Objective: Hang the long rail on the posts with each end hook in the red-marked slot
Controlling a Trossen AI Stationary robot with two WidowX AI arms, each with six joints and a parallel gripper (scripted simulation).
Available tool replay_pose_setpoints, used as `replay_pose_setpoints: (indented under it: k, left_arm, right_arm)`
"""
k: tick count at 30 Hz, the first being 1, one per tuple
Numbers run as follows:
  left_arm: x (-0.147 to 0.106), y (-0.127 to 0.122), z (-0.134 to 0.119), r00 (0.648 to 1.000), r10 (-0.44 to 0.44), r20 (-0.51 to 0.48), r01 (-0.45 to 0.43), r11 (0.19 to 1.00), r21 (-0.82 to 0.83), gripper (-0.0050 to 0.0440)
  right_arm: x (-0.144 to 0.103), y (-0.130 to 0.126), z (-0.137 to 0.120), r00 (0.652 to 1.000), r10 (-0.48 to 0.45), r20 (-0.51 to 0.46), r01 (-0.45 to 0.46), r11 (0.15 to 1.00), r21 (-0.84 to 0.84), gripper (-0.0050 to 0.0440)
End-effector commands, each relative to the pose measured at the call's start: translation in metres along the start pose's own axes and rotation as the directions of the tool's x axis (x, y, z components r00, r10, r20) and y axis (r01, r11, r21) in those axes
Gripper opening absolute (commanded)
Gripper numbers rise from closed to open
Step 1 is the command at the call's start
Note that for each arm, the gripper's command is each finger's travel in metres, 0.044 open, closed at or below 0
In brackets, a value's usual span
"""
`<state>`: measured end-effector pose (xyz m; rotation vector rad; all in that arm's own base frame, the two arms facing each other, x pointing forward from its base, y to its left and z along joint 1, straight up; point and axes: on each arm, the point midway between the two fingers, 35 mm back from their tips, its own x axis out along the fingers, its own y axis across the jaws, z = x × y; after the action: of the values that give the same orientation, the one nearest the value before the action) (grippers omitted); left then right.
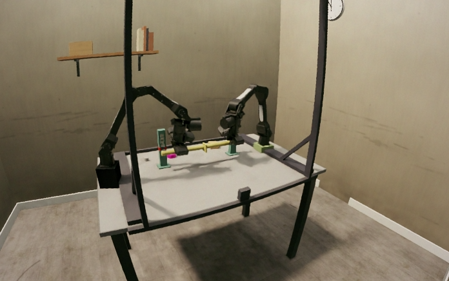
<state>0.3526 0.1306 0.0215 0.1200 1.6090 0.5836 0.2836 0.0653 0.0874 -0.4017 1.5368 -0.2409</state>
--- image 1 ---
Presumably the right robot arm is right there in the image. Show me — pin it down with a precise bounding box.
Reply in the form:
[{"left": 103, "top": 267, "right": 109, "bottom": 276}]
[{"left": 218, "top": 84, "right": 272, "bottom": 146}]

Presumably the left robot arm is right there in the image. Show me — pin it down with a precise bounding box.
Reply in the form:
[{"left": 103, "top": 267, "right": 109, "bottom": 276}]
[{"left": 99, "top": 85, "right": 202, "bottom": 168}]

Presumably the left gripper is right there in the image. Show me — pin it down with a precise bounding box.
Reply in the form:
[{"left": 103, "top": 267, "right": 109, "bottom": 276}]
[{"left": 167, "top": 127, "right": 189, "bottom": 156}]

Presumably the yellow long bar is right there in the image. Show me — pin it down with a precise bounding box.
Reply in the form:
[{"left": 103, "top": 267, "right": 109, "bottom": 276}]
[{"left": 161, "top": 140, "right": 230, "bottom": 156}]

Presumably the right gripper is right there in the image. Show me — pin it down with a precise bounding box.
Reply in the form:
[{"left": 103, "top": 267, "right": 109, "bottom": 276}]
[{"left": 226, "top": 125, "right": 244, "bottom": 145}]

